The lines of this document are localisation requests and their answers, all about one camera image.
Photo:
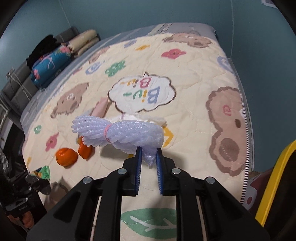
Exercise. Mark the orange mandarin peel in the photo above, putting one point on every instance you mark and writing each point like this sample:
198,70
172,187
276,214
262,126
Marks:
66,157

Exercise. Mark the cream bear print quilt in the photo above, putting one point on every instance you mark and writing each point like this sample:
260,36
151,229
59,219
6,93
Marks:
184,78

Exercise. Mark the pink grey cloth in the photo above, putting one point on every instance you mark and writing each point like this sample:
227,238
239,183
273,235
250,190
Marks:
100,108

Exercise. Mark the black clothing pile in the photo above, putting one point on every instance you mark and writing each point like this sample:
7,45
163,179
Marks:
46,46

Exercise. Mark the blue floral folded duvet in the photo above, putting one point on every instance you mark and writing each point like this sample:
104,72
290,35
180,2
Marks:
47,68

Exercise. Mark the white tissue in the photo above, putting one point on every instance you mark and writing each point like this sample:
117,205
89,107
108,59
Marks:
138,117

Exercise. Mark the yellow rimmed trash bin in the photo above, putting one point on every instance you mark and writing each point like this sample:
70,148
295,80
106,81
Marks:
276,212

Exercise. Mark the person's left hand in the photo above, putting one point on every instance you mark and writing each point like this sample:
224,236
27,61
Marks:
27,220

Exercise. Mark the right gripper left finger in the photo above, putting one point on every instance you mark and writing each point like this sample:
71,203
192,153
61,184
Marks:
91,210

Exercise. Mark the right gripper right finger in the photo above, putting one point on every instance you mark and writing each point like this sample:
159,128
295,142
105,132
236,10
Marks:
205,209

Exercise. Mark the cream folded blanket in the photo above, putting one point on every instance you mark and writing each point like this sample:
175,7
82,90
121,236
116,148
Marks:
82,42

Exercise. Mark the grey padded headboard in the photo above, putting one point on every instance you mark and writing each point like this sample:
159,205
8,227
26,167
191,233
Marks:
20,89

